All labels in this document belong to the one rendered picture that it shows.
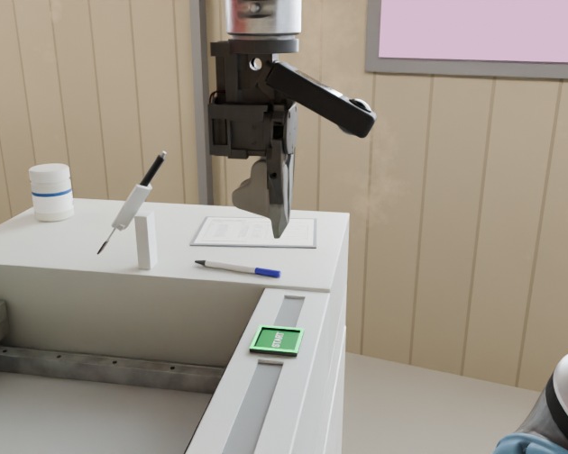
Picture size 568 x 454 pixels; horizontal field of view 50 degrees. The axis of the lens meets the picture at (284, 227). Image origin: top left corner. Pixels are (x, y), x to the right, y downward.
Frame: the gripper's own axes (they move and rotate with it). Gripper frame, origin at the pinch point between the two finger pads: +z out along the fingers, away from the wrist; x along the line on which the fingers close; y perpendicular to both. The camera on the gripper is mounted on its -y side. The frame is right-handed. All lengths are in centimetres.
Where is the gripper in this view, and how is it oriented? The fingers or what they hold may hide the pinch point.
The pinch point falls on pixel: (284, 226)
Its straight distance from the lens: 68.1
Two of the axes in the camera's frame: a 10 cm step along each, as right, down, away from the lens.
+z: 0.0, 9.4, 3.3
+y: -9.8, -0.6, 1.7
